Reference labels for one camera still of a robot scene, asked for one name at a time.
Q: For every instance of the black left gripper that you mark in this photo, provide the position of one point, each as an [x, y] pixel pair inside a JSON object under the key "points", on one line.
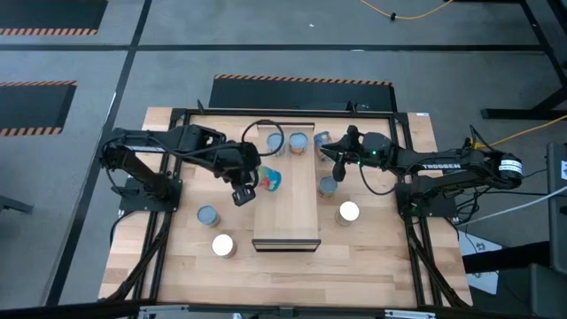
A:
{"points": [[235, 159]]}

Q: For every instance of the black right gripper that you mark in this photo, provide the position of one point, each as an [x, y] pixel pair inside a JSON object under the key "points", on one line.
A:
{"points": [[361, 148]]}

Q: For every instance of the bare silver tin can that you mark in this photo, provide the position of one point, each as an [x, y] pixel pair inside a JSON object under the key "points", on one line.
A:
{"points": [[321, 138]]}

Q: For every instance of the green can with red swirls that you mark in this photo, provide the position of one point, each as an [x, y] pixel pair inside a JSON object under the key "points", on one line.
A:
{"points": [[327, 185]]}

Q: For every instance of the white-ended multicolour label can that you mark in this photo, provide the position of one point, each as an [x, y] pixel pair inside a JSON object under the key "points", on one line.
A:
{"points": [[271, 179]]}

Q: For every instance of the teal tin can orange letters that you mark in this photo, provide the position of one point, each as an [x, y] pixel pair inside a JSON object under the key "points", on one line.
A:
{"points": [[207, 215]]}

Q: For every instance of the orange slices print tin can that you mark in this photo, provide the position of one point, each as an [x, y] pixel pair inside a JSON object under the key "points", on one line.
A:
{"points": [[298, 142]]}

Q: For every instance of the carrots label tin can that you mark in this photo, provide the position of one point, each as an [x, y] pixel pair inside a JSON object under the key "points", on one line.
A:
{"points": [[349, 211]]}

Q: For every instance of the red and yellow tin can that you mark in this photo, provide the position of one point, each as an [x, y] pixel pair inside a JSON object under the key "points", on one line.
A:
{"points": [[222, 245]]}

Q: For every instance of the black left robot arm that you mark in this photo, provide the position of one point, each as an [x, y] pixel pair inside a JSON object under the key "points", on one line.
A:
{"points": [[150, 142]]}

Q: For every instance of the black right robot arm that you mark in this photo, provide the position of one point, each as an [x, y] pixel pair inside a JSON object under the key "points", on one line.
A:
{"points": [[443, 167]]}

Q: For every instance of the black hazard-striped floor mat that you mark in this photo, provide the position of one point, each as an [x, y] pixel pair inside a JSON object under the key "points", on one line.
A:
{"points": [[44, 15], [31, 106], [301, 95]]}

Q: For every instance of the rig crossbar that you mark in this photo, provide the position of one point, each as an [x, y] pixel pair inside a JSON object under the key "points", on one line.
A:
{"points": [[283, 312]]}

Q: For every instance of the black metal stand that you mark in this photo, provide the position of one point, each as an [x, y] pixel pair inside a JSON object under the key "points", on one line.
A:
{"points": [[522, 114]]}

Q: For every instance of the white paper sheet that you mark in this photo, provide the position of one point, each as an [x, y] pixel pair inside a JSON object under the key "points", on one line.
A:
{"points": [[485, 283]]}

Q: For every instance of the grey cabinet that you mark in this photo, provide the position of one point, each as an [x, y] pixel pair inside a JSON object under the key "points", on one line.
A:
{"points": [[558, 212]]}

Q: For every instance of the grey furniture foot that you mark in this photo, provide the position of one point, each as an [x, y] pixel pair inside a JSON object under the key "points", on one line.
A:
{"points": [[13, 204]]}

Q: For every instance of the dark grey seat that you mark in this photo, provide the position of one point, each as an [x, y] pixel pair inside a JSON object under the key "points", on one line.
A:
{"points": [[531, 292]]}

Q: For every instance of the wooden shelf with black frame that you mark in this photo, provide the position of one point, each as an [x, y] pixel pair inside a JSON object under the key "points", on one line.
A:
{"points": [[288, 212]]}

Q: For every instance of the black aluminium table frame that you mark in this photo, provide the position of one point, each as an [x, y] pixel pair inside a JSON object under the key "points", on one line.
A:
{"points": [[310, 114]]}

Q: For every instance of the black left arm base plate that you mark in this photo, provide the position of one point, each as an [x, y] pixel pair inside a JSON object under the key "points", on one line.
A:
{"points": [[133, 201]]}

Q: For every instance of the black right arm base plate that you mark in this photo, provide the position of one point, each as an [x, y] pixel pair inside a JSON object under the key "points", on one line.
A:
{"points": [[443, 209]]}

